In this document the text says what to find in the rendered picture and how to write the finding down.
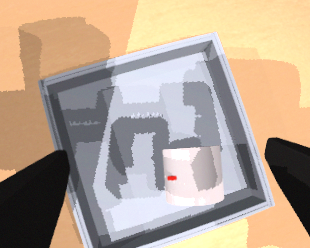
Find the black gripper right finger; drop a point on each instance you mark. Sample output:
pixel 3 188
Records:
pixel 290 165

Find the white cylinder with two slots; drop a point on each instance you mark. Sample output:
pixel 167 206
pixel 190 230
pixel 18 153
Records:
pixel 192 176

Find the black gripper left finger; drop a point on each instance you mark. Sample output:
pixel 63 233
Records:
pixel 31 201

